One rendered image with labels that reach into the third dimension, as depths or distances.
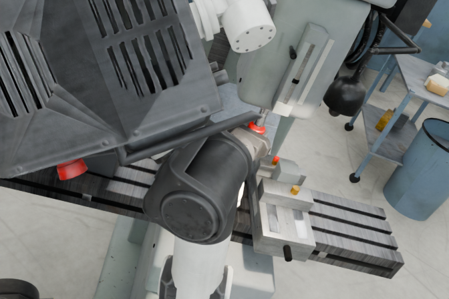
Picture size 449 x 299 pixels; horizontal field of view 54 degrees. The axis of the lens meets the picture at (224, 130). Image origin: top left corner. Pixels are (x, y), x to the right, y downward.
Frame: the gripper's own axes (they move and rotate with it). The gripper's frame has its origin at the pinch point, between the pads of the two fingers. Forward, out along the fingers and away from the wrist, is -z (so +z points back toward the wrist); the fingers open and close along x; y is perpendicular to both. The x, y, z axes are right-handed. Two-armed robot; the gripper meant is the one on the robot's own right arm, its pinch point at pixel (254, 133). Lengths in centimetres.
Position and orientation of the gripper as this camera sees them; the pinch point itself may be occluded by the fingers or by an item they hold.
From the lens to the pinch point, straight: 119.0
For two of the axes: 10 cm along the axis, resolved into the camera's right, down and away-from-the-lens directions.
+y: -3.2, 7.8, 5.3
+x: -8.5, -4.8, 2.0
